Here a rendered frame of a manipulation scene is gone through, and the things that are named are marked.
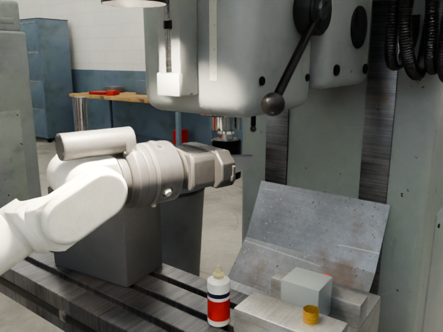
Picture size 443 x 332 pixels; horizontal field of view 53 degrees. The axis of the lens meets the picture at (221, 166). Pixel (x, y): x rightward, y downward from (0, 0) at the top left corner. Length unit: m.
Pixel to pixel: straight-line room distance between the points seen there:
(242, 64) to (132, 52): 6.57
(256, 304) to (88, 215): 0.29
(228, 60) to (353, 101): 0.47
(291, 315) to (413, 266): 0.44
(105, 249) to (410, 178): 0.64
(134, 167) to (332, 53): 0.36
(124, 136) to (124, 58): 6.68
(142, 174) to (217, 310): 0.33
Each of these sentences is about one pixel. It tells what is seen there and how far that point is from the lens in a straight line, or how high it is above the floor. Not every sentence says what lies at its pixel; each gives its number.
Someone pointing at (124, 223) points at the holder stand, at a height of 1.07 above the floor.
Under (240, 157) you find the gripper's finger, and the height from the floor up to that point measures 1.24.
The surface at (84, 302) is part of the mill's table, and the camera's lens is 0.94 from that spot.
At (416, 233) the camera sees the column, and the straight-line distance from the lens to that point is 1.01.
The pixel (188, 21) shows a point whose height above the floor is 1.43.
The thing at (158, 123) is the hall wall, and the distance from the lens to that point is 6.80.
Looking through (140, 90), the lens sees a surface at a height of 0.94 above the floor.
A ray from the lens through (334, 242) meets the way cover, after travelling 1.02.
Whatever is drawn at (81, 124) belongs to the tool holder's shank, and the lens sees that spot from 1.00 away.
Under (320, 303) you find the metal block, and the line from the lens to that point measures 0.68.
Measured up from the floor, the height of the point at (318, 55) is 1.39.
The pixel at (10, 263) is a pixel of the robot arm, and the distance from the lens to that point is 0.57.
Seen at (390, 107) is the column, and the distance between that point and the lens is 0.97.
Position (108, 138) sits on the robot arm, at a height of 1.29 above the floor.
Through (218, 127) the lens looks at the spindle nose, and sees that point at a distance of 0.68.
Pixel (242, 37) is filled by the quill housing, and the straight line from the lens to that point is 0.57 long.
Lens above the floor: 1.39
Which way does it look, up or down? 14 degrees down
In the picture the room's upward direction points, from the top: straight up
